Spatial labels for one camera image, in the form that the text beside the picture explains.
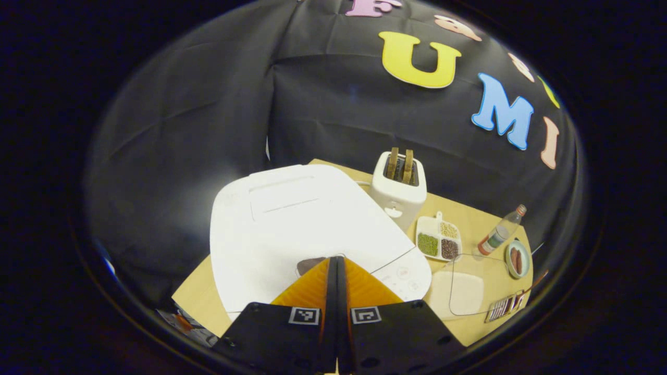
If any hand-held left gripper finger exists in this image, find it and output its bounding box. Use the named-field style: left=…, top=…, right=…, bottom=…
left=336, top=255, right=466, bottom=375
left=211, top=256, right=338, bottom=375

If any white rice cooker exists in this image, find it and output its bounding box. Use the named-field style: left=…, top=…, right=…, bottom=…
left=209, top=165, right=433, bottom=321

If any clear rice container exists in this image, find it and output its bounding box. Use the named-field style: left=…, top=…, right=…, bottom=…
left=423, top=254, right=514, bottom=320

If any white divided bean dish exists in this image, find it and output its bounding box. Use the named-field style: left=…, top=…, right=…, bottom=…
left=416, top=211, right=463, bottom=262

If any white toaster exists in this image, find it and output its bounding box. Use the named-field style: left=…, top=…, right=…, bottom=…
left=370, top=147, right=428, bottom=232

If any clear plastic bottle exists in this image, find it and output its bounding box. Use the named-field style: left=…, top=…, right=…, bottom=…
left=477, top=204, right=528, bottom=257

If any pale green plate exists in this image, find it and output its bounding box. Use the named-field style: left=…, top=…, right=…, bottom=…
left=504, top=240, right=531, bottom=280

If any black backdrop cloth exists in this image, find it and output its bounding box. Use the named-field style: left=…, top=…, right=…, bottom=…
left=86, top=0, right=579, bottom=313

